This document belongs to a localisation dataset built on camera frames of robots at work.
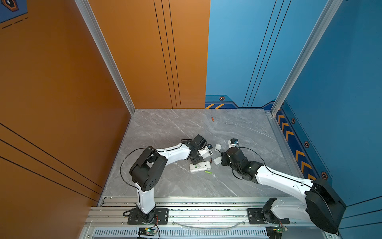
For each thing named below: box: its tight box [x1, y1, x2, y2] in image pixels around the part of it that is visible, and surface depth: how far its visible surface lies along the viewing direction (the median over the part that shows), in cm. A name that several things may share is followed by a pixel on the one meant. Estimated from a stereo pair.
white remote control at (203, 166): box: [189, 160, 212, 173], surface depth 91 cm
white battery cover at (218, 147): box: [214, 143, 222, 152], surface depth 101 cm
